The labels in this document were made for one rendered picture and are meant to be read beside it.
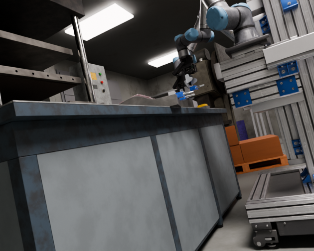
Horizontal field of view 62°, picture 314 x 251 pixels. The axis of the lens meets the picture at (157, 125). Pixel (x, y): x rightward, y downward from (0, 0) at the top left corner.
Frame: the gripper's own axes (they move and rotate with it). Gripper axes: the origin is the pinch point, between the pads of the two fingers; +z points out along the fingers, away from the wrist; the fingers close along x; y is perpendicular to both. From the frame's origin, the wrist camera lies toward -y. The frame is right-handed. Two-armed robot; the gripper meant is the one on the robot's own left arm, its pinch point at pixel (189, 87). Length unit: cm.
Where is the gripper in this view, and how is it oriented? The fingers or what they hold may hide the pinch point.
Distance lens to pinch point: 177.1
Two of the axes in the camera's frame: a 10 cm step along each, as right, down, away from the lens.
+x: 5.6, -0.5, 8.3
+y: 8.0, -2.5, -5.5
